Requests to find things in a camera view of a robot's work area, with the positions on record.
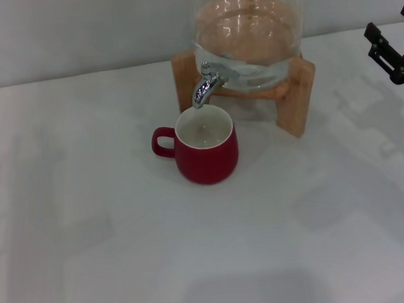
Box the red ceramic cup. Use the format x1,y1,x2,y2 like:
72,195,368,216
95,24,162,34
149,103,241,190

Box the chrome faucet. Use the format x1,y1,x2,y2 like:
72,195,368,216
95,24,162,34
189,59,243,111

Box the wooden dispenser stand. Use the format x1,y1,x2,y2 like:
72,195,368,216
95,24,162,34
169,41,322,147

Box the glass water dispenser jar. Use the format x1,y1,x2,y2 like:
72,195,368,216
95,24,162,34
188,0,309,97

